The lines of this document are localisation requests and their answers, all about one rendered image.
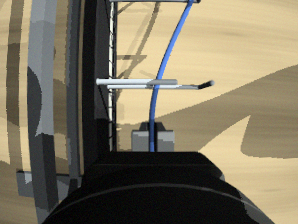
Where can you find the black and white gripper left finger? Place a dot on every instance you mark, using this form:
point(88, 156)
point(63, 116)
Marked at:
point(140, 139)

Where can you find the dark blue cable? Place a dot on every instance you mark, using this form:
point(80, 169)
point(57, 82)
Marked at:
point(161, 71)

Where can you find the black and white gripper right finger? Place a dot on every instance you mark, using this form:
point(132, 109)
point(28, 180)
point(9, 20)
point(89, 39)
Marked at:
point(165, 138)

